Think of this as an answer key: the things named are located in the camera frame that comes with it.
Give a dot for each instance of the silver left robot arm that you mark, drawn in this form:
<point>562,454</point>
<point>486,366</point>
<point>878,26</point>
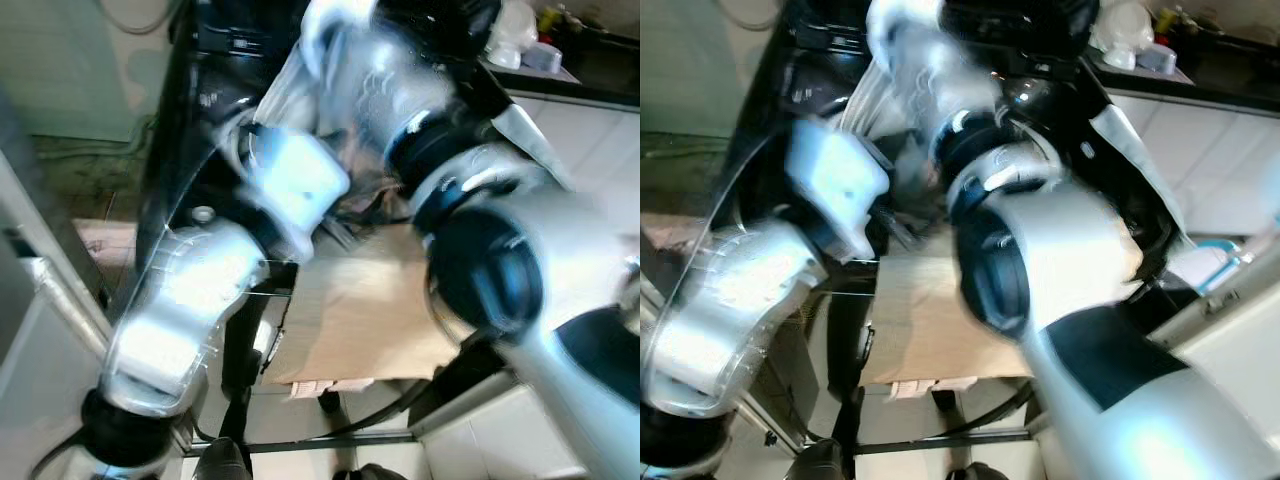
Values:
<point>180,310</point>
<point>730,310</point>

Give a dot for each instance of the black top-load washing machine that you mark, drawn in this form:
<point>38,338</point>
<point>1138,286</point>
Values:
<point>765,100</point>
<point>190,100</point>

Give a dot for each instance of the metal floor rail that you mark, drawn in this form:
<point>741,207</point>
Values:
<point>940,440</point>
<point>330,438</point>

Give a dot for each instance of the small yellow item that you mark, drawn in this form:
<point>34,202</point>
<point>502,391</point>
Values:
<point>550,18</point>
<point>1172,22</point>

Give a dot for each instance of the dark robot left foot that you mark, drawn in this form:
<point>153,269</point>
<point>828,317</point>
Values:
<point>825,464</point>
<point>225,462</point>

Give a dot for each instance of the white blue-rimmed basin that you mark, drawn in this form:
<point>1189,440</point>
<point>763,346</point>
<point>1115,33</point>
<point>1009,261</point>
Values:
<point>1200,270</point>

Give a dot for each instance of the small blue-grey container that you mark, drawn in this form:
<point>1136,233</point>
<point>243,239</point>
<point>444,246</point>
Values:
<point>1160,60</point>
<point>545,58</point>

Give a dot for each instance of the dark robot foot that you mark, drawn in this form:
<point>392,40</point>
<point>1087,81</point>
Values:
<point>825,464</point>
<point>368,472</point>
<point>978,472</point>
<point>225,462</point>

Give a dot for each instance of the beige cloth sheet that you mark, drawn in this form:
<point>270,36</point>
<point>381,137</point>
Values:
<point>930,320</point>
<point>350,310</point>

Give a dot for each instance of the white kitchen cabinet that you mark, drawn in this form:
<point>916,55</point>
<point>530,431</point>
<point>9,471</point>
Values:
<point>590,160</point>
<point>1230,160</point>

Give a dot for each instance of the white plastic bag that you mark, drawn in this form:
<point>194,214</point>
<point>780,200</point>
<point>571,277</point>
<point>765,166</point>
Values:
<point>515,30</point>
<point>1125,30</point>

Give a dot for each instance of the dark robot right foot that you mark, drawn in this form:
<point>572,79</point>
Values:
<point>368,472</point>
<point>978,472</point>

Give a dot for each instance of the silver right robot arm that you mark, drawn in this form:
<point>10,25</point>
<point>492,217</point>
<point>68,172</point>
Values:
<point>560,260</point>
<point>1060,260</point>

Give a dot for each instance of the black kitchen countertop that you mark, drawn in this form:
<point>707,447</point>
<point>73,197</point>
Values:
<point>610,75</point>
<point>1240,75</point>

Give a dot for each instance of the light grey cloth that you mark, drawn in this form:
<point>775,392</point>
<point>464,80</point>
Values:
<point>530,140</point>
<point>1120,150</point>

